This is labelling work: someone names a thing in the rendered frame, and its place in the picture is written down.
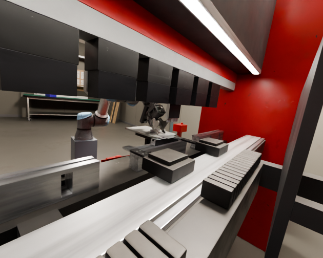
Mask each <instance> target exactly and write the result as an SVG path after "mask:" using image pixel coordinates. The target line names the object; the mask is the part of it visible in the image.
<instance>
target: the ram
mask: <svg viewBox="0 0 323 258"><path fill-rule="evenodd" d="M5 1H8V2H10V3H13V4H15V5H18V6H21V7H23V8H26V9H28V10H31V11H33V12H36V13H38V14H41V15H43V16H46V17H48V18H51V19H53V20H56V21H58V22H61V23H63V24H66V25H69V26H71V27H74V28H76V29H79V39H81V40H84V41H88V40H91V39H95V38H98V37H99V38H102V39H104V40H107V41H109V42H112V43H114V44H117V45H119V46H122V47H124V48H127V49H129V50H132V51H134V52H137V53H139V58H148V57H150V58H153V59H155V60H158V61H160V62H163V63H165V64H168V65H170V66H172V67H173V69H180V70H183V71H185V72H188V73H190V74H193V75H194V77H201V78H203V79H206V80H208V81H210V82H213V83H216V84H218V85H220V89H223V90H228V91H234V89H235V84H236V79H237V74H236V73H235V72H233V71H232V70H230V69H229V68H227V67H226V66H225V65H223V64H222V63H221V62H219V61H218V60H216V59H215V58H214V57H212V56H211V55H209V54H208V53H207V52H205V51H204V50H202V49H201V48H200V47H198V46H197V45H195V44H194V43H192V42H191V41H189V40H188V39H187V38H185V37H184V36H182V35H181V34H180V33H178V32H177V31H175V30H174V29H172V28H171V27H170V26H168V25H167V24H165V23H164V22H163V21H161V20H160V19H159V18H157V17H156V16H154V15H153V14H152V13H150V12H149V11H147V10H146V9H145V8H143V7H142V6H140V5H139V4H137V3H136V2H135V1H133V0H5Z"/></svg>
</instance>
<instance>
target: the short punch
mask: <svg viewBox="0 0 323 258"><path fill-rule="evenodd" d="M180 107H181V105H178V104H167V108H166V117H165V118H166V119H167V120H166V122H177V120H178V118H179V115H180Z"/></svg>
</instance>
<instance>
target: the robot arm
mask: <svg viewBox="0 0 323 258"><path fill-rule="evenodd" d="M110 102H125V103H127V104H128V105H130V106H135V105H136V104H138V103H139V101H136V100H135V101H126V100H114V99H100V102H99V106H98V110H97V111H96V112H95V114H92V113H91V112H83V113H78V114H77V131H76V133H75V136H74V139H75V140H81V141H86V140H92V139H93V134H92V131H91V127H96V126H102V127H103V126H107V125H108V124H109V119H110V118H109V115H108V113H107V112H108V109H109V105H110ZM142 103H143V104H144V109H143V112H142V115H141V118H140V123H147V122H148V123H149V125H150V126H151V128H152V129H153V130H154V131H155V133H156V134H157V135H158V131H157V127H158V126H159V127H160V129H161V131H162V132H163V133H166V130H165V127H166V126H167V124H168V122H166V120H165V121H163V120H162V118H161V117H162V116H163V115H164V114H165V113H166V112H165V109H164V107H163V105H161V104H160V103H152V102H142Z"/></svg>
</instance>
